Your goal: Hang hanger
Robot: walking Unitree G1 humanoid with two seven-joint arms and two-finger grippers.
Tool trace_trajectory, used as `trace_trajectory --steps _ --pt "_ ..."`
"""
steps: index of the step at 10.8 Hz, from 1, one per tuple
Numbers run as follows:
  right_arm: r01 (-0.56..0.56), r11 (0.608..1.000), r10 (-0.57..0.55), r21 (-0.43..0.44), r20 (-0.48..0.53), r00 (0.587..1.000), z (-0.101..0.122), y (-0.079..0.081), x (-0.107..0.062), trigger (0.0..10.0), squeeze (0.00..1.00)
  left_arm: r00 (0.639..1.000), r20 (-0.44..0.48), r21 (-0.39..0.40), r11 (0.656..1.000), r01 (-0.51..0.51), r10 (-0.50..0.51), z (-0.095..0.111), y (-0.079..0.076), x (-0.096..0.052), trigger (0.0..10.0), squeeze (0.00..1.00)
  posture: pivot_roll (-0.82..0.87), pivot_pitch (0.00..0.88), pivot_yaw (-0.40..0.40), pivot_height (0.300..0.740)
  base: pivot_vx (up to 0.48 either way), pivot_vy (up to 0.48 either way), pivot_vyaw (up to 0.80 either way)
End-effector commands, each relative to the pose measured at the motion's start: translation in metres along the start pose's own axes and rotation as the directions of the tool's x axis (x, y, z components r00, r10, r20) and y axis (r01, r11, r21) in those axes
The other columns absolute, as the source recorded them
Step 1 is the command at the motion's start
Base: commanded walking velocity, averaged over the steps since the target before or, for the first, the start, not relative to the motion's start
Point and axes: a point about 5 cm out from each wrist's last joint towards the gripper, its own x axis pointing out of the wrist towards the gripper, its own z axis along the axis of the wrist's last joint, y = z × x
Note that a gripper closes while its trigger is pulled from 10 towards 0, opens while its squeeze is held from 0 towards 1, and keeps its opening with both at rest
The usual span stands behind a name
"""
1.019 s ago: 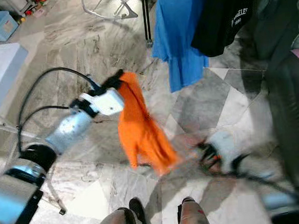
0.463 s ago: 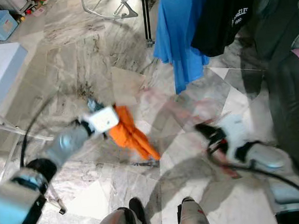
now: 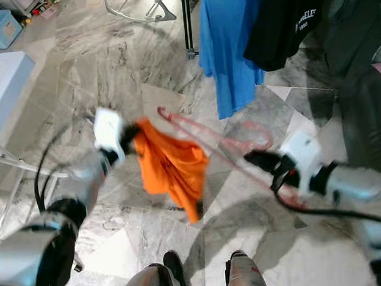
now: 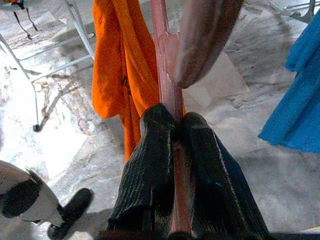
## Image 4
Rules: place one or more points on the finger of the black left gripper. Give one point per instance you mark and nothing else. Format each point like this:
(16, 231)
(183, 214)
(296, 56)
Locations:
(75, 207)

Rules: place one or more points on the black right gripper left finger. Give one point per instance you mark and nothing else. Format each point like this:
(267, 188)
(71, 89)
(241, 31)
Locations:
(147, 175)

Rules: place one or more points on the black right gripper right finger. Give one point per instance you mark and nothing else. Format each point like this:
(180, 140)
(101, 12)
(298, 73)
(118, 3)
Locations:
(212, 187)

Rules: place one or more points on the pink plastic hanger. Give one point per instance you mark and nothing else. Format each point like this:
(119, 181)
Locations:
(165, 62)

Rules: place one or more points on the orange shirt with round logo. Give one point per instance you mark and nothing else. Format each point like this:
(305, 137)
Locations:
(112, 62)

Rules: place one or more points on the light blue shirt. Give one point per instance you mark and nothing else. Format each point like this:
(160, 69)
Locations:
(295, 112)

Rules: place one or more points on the white folding table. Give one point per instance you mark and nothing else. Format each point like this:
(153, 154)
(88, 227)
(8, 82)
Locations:
(81, 35)

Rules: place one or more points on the black metal drying rack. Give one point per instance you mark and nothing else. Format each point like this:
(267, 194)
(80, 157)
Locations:
(306, 15)

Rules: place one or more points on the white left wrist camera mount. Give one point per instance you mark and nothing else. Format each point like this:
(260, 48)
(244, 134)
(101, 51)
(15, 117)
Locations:
(10, 172)

